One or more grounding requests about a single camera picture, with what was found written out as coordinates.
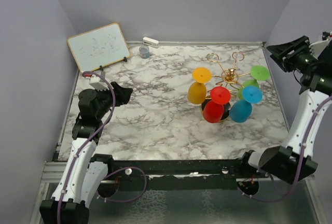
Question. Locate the white whiteboard eraser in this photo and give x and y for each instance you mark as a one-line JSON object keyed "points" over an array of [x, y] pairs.
{"points": [[150, 42]]}

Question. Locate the gold wire glass rack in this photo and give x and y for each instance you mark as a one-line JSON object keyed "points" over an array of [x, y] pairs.
{"points": [[229, 78]]}

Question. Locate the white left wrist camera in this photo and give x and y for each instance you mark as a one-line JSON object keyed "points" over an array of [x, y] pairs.
{"points": [[97, 82]]}

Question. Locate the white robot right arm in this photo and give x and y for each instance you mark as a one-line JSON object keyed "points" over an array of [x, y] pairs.
{"points": [[292, 161]]}

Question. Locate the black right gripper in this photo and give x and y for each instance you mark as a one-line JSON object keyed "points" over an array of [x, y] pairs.
{"points": [[281, 53]]}

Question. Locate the black metal base rail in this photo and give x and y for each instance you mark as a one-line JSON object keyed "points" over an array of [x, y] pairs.
{"points": [[167, 175]]}

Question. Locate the green plastic wine glass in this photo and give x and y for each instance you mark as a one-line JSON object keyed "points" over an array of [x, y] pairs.
{"points": [[258, 73]]}

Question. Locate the small framed whiteboard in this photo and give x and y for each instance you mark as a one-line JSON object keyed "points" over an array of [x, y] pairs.
{"points": [[100, 47]]}

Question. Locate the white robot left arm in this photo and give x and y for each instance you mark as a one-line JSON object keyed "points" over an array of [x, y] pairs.
{"points": [[84, 170]]}

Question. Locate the red plastic wine glass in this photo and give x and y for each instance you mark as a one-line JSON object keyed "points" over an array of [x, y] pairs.
{"points": [[214, 109]]}

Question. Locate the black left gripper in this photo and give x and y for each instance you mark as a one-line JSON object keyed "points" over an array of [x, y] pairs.
{"points": [[122, 95]]}

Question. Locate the blue plastic wine glass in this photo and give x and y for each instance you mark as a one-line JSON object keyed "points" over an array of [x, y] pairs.
{"points": [[242, 109]]}

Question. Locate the orange plastic wine glass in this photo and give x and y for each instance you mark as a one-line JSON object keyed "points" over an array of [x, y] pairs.
{"points": [[197, 91]]}

